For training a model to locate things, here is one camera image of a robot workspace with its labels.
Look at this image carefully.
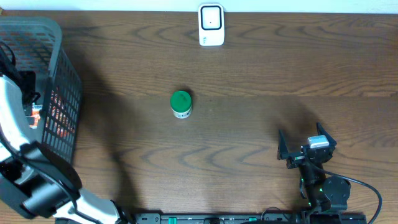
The green lid jar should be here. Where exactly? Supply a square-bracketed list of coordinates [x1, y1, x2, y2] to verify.
[170, 90, 192, 119]

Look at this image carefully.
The orange snack packet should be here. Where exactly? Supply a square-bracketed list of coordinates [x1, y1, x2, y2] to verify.
[28, 105, 42, 129]

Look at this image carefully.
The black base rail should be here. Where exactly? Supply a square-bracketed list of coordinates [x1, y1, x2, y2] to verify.
[134, 210, 366, 224]

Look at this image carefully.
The grey plastic basket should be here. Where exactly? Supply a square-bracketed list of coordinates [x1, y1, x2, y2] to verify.
[1, 16, 83, 162]

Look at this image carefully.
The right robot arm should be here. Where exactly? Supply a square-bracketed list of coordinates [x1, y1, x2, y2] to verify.
[277, 123, 351, 213]

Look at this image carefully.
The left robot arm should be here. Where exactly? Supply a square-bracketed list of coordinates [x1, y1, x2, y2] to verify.
[1, 43, 135, 223]

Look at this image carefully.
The red chocolate bar wrapper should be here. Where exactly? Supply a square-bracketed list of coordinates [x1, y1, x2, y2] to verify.
[45, 91, 76, 139]

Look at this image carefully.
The white barcode scanner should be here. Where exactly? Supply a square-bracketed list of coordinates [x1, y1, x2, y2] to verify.
[198, 3, 225, 47]

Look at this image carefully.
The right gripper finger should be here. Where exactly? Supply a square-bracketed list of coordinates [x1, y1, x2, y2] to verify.
[316, 122, 337, 147]
[277, 129, 289, 160]

